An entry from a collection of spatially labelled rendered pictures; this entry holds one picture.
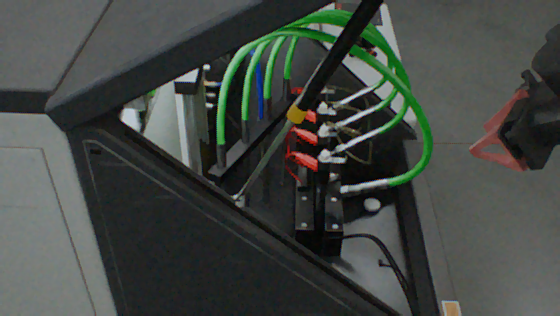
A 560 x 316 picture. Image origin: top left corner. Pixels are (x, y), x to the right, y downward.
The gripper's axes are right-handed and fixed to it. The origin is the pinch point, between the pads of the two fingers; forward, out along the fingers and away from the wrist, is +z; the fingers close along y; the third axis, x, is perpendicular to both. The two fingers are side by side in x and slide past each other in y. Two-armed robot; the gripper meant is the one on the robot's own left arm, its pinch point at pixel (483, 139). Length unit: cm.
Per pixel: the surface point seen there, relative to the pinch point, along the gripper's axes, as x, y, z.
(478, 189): 101, -117, 133
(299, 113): -22.5, 21.2, -1.6
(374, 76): 3, -52, 67
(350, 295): 4.3, 24.6, 14.1
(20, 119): -42, 39, 13
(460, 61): 81, -226, 188
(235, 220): -16.4, 30.1, 11.7
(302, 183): 1, -2, 51
